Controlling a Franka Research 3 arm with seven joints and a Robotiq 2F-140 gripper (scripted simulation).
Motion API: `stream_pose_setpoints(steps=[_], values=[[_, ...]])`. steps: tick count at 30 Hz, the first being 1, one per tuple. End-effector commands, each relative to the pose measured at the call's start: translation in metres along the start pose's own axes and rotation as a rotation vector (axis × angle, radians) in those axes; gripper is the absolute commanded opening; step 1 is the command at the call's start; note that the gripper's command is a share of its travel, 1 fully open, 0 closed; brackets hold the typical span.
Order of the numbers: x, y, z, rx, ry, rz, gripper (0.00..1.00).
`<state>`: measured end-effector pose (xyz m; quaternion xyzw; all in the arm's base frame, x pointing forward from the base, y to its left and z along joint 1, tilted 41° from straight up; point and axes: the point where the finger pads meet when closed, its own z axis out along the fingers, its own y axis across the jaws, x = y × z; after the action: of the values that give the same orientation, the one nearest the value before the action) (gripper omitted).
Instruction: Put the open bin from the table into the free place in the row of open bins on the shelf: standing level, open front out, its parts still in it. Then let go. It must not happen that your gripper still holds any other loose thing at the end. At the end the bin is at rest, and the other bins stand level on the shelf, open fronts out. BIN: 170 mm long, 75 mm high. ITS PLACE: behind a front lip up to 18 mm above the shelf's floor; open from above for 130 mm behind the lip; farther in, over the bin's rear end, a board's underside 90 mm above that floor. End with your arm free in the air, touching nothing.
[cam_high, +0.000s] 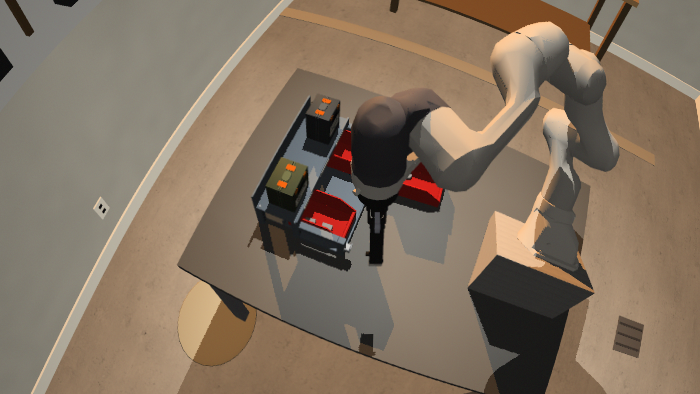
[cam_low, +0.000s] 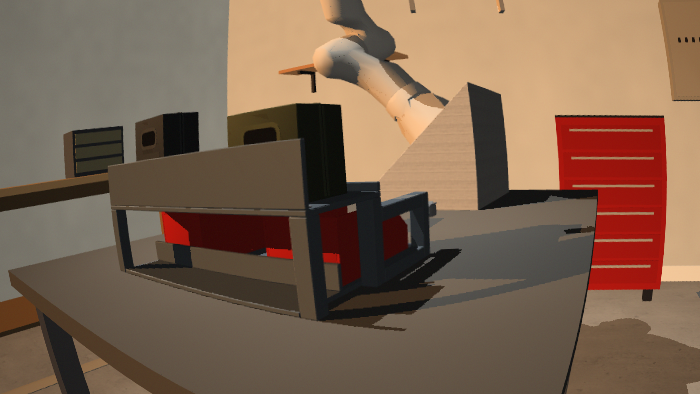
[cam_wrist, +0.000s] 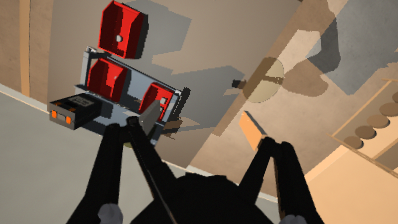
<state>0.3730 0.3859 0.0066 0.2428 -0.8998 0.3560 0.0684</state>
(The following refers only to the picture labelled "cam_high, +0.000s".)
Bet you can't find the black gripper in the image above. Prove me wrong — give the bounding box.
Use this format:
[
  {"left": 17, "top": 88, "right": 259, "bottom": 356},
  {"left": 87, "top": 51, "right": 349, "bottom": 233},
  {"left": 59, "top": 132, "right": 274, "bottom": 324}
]
[{"left": 357, "top": 194, "right": 398, "bottom": 266}]

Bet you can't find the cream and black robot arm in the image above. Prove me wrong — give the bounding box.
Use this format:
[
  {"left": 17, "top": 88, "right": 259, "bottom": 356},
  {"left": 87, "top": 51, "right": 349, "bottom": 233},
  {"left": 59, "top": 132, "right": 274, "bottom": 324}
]
[{"left": 351, "top": 22, "right": 620, "bottom": 271}]

